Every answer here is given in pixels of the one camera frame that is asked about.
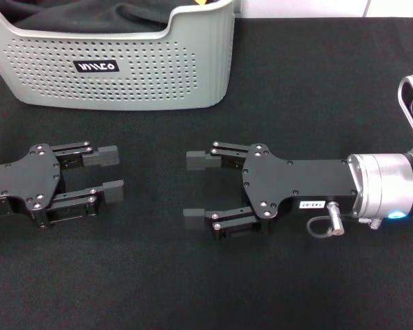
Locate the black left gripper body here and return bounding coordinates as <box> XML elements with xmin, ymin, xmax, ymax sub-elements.
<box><xmin>0</xmin><ymin>143</ymin><xmax>68</xmax><ymax>230</ymax></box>

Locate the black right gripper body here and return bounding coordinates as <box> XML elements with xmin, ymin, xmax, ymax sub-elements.
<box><xmin>242</xmin><ymin>143</ymin><xmax>361</xmax><ymax>234</ymax></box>

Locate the black tablecloth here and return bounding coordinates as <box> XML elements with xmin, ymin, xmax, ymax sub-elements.
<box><xmin>0</xmin><ymin>16</ymin><xmax>413</xmax><ymax>330</ymax></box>

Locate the grey perforated plastic storage box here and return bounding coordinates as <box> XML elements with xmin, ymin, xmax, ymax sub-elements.
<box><xmin>0</xmin><ymin>0</ymin><xmax>235</xmax><ymax>112</ymax></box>

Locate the black crumpled cloth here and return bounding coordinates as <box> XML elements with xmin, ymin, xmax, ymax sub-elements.
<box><xmin>0</xmin><ymin>0</ymin><xmax>225</xmax><ymax>34</ymax></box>

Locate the black cable with metal plug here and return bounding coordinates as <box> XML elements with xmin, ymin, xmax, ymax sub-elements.
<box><xmin>306</xmin><ymin>201</ymin><xmax>346</xmax><ymax>239</ymax></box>

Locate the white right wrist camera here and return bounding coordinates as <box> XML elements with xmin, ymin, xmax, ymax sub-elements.
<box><xmin>397</xmin><ymin>71</ymin><xmax>413</xmax><ymax>149</ymax></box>

